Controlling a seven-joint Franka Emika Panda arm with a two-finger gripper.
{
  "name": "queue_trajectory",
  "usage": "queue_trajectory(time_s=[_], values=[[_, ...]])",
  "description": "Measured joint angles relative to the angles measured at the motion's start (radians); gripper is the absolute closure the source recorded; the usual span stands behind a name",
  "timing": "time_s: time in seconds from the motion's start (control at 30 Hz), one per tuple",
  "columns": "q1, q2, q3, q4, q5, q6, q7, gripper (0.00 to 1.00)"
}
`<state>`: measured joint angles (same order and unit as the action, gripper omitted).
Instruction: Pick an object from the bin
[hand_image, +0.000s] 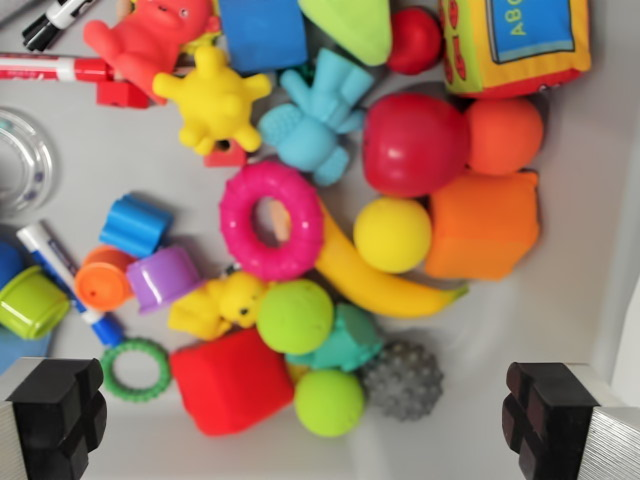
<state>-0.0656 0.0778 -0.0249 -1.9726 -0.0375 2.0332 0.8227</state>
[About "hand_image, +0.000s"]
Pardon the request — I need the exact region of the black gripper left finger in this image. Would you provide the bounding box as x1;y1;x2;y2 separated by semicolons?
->
0;357;108;480

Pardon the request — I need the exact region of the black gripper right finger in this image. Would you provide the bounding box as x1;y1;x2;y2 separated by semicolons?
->
501;362;640;480

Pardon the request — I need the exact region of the grey plastic bin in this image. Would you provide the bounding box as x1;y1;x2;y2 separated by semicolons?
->
0;0;640;480

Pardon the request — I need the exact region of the light blue flat toy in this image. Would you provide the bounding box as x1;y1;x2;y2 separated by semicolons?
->
0;326;54;377

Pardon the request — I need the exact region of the lime green stacking cup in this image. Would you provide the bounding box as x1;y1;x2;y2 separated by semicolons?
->
0;264;72;342

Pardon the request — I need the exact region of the orange stacking cup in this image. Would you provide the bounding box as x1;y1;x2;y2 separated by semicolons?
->
74;244;138;313

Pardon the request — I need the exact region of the grey spiky ball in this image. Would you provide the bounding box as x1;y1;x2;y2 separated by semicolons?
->
360;340;446;422

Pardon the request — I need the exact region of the blue round toy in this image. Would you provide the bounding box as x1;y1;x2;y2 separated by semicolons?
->
0;241;27;292

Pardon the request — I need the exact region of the blue whiteboard marker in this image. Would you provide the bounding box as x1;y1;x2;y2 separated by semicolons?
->
15;220;127;348

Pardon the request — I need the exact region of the purple stacking cup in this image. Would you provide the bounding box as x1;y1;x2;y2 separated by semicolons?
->
125;245;204;317

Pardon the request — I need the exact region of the red soft cube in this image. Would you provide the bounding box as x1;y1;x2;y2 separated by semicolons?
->
168;328;297;438

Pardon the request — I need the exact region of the yellow rubber duck toy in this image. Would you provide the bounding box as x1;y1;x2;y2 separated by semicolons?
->
166;271;269;342

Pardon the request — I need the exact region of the blue plastic cylinder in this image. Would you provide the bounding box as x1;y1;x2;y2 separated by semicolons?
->
98;191;175;260

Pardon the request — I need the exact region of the orange soft cube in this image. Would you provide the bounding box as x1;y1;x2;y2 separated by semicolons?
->
424;169;542;282

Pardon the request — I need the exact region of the yellow toy banana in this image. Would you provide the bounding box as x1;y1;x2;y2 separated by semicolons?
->
314;199;472;320

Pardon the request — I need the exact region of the teal rubber figure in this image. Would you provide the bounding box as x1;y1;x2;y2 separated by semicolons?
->
284;302;386;374

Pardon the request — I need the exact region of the lime green foam ball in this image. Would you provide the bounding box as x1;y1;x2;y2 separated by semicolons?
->
255;278;335;357
292;368;367;439

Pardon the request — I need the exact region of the yellow ball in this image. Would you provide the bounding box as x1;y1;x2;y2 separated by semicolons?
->
352;196;433;275

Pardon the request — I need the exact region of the orange ball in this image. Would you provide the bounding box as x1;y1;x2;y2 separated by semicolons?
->
464;96;545;177

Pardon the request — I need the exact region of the red toy apple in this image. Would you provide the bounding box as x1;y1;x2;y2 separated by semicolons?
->
362;92;471;198

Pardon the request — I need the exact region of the small red block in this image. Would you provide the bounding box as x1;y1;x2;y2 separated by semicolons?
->
203;139;249;169

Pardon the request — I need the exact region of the red whiteboard marker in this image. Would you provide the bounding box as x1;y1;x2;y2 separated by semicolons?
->
0;52;152;110

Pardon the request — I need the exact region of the yellow spiky rubber toy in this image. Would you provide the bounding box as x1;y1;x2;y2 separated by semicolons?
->
151;45;274;156

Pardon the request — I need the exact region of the fabric alphabet cube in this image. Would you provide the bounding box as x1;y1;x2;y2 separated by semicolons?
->
438;0;593;100

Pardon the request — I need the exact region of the light blue rubber figure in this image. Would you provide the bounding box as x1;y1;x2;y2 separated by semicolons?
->
257;47;377;188

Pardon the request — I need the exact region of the red rubber animal toy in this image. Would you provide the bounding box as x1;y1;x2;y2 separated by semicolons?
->
83;0;222;105

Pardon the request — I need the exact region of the black whiteboard marker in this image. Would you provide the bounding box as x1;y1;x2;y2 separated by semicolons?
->
21;0;90;52

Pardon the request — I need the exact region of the small red ball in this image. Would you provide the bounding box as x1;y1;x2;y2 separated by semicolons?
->
386;7;444;76

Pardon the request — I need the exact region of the blue soft cube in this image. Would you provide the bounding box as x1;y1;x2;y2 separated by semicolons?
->
216;0;309;77

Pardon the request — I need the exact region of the lime green soft shape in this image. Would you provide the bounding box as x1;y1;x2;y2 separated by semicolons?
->
297;0;393;68

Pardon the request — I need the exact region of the green ribbed ring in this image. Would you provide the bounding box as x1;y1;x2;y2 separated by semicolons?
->
100;336;173;402

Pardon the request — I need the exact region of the clear plastic ring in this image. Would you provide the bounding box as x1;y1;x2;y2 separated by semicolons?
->
0;106;57;219

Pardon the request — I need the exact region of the pink plastic ring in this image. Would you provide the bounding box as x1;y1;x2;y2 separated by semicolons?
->
219;160;326;282

